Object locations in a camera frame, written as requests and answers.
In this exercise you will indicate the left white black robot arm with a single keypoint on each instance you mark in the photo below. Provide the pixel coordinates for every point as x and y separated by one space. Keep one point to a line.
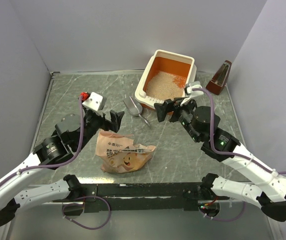
70 136

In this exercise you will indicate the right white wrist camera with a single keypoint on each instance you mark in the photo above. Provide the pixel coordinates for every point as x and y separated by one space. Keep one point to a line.
192 92

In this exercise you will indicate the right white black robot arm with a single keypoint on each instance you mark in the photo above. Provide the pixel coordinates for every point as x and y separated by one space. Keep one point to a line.
267 187

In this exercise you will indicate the peach cat litter bag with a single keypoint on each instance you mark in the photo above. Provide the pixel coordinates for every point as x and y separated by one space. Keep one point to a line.
107 148

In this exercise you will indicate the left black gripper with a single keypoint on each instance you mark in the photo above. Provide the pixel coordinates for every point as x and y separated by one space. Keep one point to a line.
115 118

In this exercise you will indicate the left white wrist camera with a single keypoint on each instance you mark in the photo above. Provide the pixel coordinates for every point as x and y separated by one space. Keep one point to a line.
93 101

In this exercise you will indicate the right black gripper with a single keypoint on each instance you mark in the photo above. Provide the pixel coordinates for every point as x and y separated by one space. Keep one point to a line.
169 105

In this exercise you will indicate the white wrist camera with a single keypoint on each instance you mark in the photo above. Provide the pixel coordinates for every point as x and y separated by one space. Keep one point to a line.
192 92
93 101

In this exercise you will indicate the beige litter granules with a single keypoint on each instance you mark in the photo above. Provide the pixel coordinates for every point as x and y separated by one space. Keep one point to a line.
165 86

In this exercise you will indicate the metal litter scoop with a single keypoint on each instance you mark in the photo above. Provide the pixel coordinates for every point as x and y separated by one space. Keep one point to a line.
135 108

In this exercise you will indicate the brown wooden metronome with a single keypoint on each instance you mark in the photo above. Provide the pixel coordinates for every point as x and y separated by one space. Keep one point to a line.
219 80

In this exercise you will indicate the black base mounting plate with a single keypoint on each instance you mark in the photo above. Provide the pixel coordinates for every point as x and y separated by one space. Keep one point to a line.
151 196

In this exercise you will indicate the white orange litter box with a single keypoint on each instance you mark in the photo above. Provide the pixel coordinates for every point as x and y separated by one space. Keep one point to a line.
166 61

